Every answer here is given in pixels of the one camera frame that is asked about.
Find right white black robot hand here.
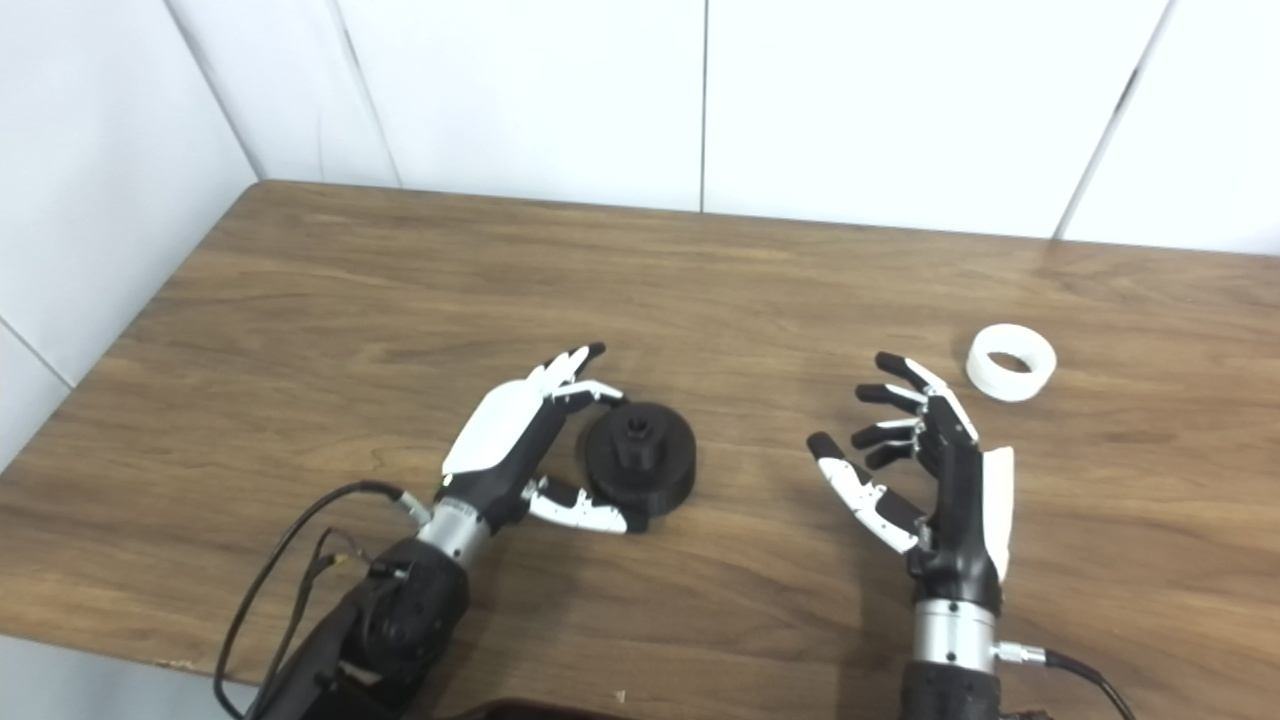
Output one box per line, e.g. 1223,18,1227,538
806,351,1015,613

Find thin left arm wires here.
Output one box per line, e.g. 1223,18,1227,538
285,528,406,661

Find white toothed plastic ring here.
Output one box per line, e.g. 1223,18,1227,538
966,324,1058,403

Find dark robot torso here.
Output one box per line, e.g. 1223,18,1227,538
430,698,641,720

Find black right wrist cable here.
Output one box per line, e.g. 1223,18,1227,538
992,642,1136,720

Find round black plastic part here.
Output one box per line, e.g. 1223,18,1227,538
584,401,697,531

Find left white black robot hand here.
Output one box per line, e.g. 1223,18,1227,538
440,343,629,536

